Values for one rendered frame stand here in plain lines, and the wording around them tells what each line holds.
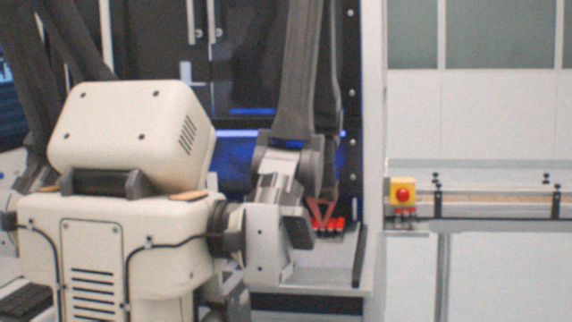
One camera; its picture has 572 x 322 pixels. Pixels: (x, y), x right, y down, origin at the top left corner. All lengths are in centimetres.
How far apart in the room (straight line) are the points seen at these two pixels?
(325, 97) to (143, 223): 56
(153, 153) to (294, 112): 23
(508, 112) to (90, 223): 581
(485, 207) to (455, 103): 451
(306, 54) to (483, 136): 554
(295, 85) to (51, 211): 40
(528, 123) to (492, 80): 61
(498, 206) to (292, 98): 106
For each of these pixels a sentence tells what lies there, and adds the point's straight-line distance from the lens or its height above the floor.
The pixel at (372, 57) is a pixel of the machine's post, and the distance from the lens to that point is 161.
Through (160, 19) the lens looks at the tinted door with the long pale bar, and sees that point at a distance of 175.
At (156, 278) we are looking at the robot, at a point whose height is 114.
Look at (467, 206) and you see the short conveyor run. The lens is 180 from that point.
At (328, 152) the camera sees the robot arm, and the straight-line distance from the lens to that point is 125.
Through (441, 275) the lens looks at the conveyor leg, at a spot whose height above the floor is 68.
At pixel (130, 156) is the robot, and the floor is 129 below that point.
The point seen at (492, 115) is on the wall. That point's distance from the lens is 635.
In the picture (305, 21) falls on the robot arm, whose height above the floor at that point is 147.
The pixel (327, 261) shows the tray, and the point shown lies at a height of 88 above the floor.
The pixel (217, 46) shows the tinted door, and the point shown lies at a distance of 169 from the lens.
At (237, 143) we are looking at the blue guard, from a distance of 170.
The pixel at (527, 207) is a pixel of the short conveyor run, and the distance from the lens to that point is 183.
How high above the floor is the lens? 144
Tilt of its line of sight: 12 degrees down
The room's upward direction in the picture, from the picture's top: 2 degrees counter-clockwise
